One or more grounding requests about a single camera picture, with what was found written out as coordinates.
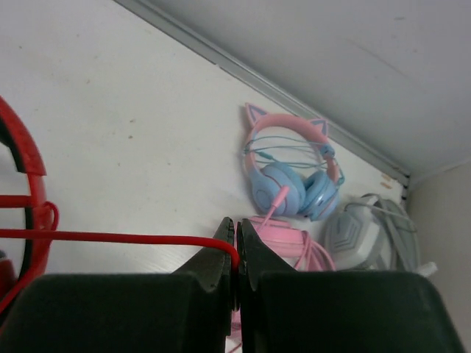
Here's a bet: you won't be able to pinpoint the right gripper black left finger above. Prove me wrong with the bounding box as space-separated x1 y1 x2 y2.
0 216 236 353

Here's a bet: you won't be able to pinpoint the white grey headphones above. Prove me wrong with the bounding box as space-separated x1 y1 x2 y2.
323 193 438 277

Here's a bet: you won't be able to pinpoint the red headphone cable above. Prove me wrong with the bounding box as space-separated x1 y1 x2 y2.
0 194 241 313

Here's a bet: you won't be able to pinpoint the pink blue cat-ear headphones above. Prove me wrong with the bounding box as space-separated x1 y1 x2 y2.
244 103 344 221

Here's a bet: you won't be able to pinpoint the aluminium table frame rail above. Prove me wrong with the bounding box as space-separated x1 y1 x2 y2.
117 0 410 187

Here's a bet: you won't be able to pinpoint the red black headphones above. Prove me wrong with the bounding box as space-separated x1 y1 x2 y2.
1 99 59 319

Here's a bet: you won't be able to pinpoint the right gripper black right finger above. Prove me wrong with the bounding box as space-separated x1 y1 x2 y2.
237 220 464 352

